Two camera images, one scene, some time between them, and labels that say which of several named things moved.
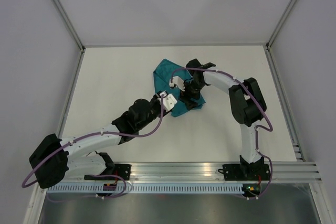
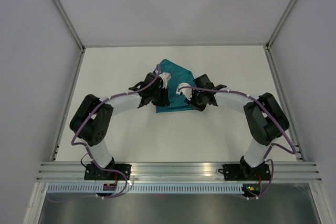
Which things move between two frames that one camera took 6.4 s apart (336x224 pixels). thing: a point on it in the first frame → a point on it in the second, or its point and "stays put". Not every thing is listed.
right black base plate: x=245 y=172 stays put
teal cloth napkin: x=166 y=71 stays put
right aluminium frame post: x=287 y=10 stays put
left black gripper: x=154 y=99 → x=165 y=102
